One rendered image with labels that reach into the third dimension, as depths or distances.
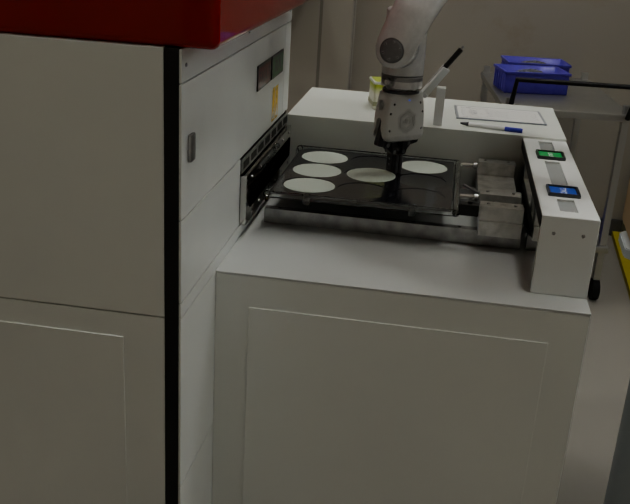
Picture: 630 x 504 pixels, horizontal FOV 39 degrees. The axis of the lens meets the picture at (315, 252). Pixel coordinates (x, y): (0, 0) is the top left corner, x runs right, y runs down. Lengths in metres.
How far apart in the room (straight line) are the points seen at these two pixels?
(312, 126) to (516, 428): 0.85
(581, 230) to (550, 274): 0.09
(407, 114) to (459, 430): 0.64
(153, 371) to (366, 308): 0.37
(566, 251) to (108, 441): 0.81
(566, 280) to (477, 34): 2.91
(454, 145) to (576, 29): 2.39
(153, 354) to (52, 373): 0.17
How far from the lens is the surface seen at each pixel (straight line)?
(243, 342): 1.57
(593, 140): 4.46
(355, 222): 1.73
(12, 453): 1.58
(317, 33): 4.35
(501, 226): 1.69
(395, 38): 1.71
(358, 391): 1.57
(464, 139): 2.03
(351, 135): 2.04
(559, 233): 1.51
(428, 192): 1.76
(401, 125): 1.83
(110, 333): 1.40
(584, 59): 4.38
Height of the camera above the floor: 1.40
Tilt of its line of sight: 21 degrees down
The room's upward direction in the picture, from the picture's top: 4 degrees clockwise
